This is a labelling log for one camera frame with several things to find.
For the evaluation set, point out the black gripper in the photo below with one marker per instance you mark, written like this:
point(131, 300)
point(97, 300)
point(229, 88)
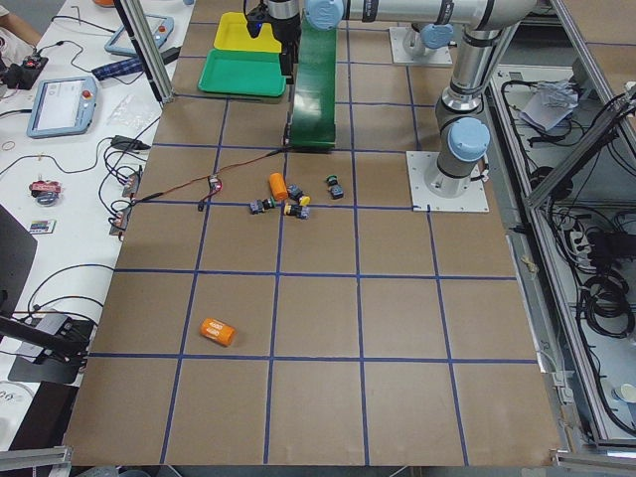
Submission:
point(285, 29)

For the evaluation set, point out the plain orange cylinder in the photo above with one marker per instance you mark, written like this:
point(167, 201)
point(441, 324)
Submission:
point(278, 187)

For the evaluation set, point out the yellow push button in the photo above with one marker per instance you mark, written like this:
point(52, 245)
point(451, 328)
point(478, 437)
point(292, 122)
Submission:
point(296, 194)
point(296, 211)

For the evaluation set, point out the green push button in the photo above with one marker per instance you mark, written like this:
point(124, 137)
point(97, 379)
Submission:
point(334, 188)
point(261, 206)

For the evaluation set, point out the orange cylinder with 4680 label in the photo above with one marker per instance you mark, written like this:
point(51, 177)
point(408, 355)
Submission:
point(218, 331)

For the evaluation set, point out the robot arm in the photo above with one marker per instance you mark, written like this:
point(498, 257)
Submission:
point(464, 138)
point(285, 20)

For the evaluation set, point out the green plastic tray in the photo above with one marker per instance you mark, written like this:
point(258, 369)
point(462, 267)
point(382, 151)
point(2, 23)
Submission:
point(242, 73)

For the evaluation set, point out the yellow plastic tray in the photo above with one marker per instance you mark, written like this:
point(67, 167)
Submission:
point(232, 35)

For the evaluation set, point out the green conveyor belt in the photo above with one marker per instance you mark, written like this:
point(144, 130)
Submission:
point(313, 115)

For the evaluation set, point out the small motor controller board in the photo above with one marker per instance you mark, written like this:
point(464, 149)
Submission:
point(215, 184)

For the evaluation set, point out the blue plaid pouch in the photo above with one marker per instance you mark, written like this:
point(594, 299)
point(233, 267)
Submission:
point(131, 65)

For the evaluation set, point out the teach pendant near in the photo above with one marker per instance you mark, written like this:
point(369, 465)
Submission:
point(63, 107)

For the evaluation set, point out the crumpled white paper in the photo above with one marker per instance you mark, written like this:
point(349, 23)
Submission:
point(551, 103)

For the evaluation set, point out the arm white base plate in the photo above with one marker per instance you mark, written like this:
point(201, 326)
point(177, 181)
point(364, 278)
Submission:
point(422, 45)
point(432, 191)

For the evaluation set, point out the aluminium frame post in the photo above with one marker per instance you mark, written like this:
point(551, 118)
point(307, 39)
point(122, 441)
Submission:
point(133, 19)

